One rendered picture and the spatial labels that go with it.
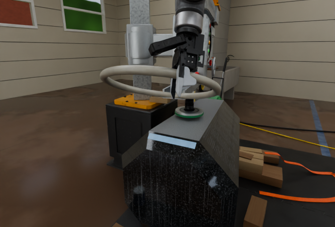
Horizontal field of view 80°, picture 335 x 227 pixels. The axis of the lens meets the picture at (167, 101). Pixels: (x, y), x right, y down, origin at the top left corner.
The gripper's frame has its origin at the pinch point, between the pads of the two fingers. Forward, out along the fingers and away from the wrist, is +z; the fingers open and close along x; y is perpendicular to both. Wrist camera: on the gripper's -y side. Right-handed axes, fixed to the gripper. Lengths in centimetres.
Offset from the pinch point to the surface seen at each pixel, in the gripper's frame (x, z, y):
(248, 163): 123, 39, 119
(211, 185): 45, 40, 39
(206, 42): 55, -44, 32
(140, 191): 79, 55, 6
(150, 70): 0.0, -5.6, -8.1
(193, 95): 33.4, -5.9, 18.9
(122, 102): 158, -8, -13
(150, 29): 130, -82, 4
